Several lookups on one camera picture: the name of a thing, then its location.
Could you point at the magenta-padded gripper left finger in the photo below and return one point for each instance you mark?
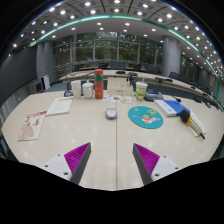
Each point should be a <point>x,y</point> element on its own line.
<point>77,158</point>

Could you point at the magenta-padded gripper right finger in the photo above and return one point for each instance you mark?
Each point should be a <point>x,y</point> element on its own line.
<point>147,159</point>

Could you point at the silver grey computer mouse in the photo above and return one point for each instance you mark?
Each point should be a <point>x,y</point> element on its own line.
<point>111,113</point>

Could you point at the round teal cartoon mouse pad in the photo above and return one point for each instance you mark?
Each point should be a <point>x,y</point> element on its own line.
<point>145,117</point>

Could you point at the white printed booklet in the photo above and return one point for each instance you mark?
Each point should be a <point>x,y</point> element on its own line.
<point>60,106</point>

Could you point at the red and white brochure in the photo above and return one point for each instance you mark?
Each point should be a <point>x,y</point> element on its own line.
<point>32,126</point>

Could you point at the black handheld microphone yellow band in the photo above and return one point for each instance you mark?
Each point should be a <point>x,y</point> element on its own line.
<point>185,116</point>

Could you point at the blue and white book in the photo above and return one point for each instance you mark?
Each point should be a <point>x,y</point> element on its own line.
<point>173,107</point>

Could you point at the green white cup with straw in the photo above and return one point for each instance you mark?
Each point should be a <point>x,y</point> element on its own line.
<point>141,91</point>

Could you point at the colourful sticker sheet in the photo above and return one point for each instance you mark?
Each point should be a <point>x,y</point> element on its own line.
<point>116,98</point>

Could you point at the white lidded ceramic mug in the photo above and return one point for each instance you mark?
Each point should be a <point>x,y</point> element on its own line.
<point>87,90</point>

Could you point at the white paper cup stack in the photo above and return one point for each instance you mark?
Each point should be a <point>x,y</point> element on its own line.
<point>76,89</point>

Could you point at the red thermos bottle green band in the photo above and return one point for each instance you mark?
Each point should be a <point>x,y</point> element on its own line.
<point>98,85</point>

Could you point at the beige desk organizer box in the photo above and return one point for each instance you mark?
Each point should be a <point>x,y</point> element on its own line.
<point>119,87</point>

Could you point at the long curved conference desk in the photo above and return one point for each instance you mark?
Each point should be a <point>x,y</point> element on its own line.
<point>150,78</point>

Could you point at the black desk microphone units group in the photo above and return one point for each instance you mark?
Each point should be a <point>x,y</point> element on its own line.
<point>163,79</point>

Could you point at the white upright floor appliance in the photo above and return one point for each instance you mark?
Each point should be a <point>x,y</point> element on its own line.
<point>45,82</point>

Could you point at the grey box-shaped appliance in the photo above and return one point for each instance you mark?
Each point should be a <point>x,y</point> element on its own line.
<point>36,86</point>

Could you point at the dark office chairs group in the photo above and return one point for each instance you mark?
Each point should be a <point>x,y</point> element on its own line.
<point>118,65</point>

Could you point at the round ceiling lights group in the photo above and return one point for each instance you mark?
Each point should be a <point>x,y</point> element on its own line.
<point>116,10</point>

